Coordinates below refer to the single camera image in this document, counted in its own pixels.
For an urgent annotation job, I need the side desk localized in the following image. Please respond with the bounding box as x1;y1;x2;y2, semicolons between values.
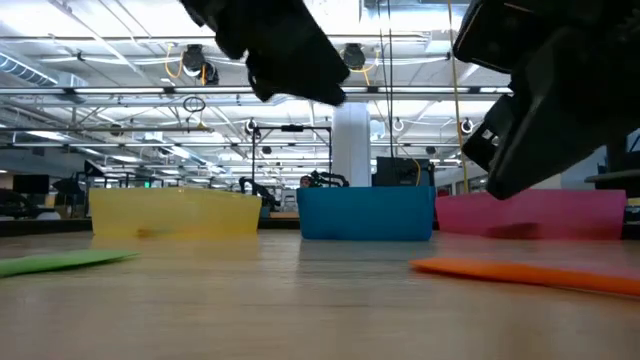
584;168;640;199

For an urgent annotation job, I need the black background monitor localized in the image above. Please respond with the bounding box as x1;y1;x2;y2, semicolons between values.
12;174;51;196

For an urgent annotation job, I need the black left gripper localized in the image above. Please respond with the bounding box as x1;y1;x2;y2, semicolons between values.
179;0;352;108

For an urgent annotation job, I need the black ceiling cable reel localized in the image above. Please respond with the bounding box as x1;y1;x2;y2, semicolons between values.
342;43;368;72
180;43;221;86

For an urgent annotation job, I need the blue plastic bin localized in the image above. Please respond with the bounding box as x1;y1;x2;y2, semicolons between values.
295;185;437;242

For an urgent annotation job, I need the white building column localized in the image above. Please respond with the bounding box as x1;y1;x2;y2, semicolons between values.
331;102;372;188

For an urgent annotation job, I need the black cabinet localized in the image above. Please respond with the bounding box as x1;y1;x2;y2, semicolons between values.
375;156;435;188

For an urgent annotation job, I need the orange silicone spatula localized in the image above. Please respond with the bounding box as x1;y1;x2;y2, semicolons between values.
408;256;640;298

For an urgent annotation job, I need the pink plastic bin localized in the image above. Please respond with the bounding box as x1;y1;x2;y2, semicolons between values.
434;188;628;241

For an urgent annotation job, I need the black gantry frame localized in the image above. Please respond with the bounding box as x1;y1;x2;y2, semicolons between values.
249;124;334;189

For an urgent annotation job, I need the long ceiling light bar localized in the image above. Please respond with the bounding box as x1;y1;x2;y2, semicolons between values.
0;85;514;96

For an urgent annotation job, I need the grey ventilation duct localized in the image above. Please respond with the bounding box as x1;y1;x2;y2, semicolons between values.
0;49;89;104

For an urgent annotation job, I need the green silicone spatula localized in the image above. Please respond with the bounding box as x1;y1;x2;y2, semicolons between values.
0;248;141;279

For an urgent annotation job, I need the yellow translucent plastic bin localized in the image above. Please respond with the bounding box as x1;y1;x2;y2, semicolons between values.
88;187;263;237

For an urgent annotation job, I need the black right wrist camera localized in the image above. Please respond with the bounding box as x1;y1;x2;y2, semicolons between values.
452;0;556;75

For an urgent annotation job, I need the black monitor stand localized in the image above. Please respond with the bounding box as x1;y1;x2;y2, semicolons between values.
606;143;630;174

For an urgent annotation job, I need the yellow hanging cable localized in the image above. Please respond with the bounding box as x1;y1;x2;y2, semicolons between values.
447;0;470;194

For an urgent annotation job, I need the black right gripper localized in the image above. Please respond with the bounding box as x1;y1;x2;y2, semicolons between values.
462;0;640;201

